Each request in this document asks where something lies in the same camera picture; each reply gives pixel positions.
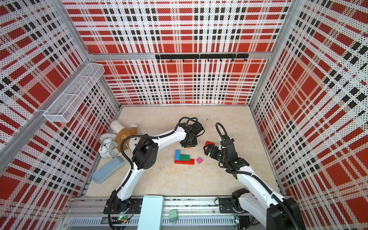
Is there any red lego brick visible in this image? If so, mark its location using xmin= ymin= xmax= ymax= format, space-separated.
xmin=174 ymin=160 xmax=188 ymax=164
xmin=184 ymin=159 xmax=195 ymax=165
xmin=205 ymin=141 xmax=216 ymax=146

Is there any green lego brick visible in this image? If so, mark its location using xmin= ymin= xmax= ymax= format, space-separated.
xmin=179 ymin=154 xmax=190 ymax=162

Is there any green terminal connector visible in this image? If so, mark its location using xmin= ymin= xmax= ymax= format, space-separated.
xmin=169 ymin=209 xmax=179 ymax=223

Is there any blue lego brick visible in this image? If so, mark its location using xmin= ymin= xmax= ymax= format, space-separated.
xmin=174 ymin=149 xmax=181 ymax=161

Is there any pink small lego brick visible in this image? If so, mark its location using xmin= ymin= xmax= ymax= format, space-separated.
xmin=196 ymin=157 xmax=203 ymax=164

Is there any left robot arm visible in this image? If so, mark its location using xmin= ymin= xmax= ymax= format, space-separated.
xmin=105 ymin=117 xmax=205 ymax=210

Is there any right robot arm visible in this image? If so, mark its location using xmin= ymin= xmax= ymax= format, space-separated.
xmin=204 ymin=123 xmax=306 ymax=230

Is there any black hook rail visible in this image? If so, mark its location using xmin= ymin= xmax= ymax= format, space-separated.
xmin=155 ymin=53 xmax=249 ymax=61

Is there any white teddy bear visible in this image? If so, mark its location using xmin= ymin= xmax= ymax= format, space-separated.
xmin=99 ymin=120 xmax=140 ymax=152

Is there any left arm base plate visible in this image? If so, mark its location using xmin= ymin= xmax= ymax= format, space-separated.
xmin=103 ymin=198 xmax=143 ymax=214

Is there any white wire mesh basket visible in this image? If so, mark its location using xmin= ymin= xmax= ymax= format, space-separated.
xmin=43 ymin=63 xmax=104 ymax=123

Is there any pale green upright panel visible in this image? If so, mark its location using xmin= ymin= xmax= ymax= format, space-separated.
xmin=137 ymin=195 xmax=164 ymax=230

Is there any white alarm clock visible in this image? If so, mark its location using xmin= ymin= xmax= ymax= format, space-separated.
xmin=99 ymin=138 xmax=118 ymax=159

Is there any light blue case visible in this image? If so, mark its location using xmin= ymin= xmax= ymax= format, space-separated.
xmin=92 ymin=157 xmax=127 ymax=184

